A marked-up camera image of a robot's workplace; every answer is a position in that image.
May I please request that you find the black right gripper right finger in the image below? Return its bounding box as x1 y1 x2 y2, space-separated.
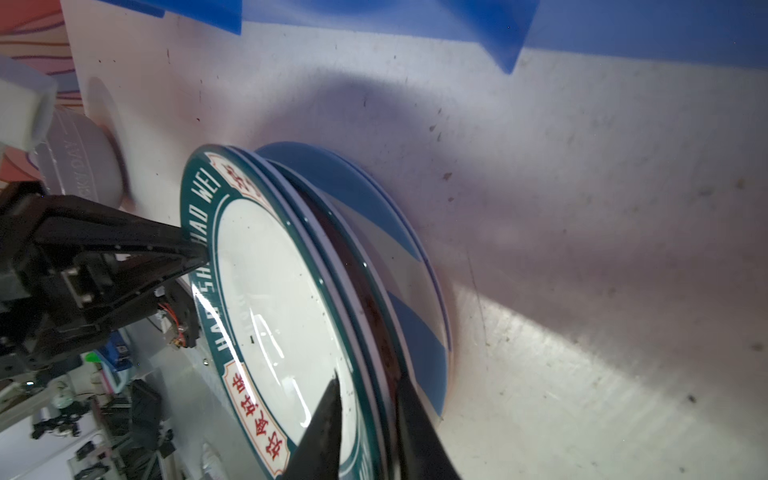
396 376 461 480

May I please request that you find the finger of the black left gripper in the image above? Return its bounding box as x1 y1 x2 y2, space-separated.
25 195 209 270

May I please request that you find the blue plastic bin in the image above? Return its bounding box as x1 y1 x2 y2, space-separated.
120 0 767 73

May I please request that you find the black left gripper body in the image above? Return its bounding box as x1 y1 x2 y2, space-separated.
1 181 199 379

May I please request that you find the green rimmed Hao Wei plate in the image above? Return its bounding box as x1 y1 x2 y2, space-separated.
180 145 393 479

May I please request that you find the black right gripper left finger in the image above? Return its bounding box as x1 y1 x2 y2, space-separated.
282 376 342 480

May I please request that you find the blue white striped plate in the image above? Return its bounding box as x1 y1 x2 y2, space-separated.
256 141 453 423

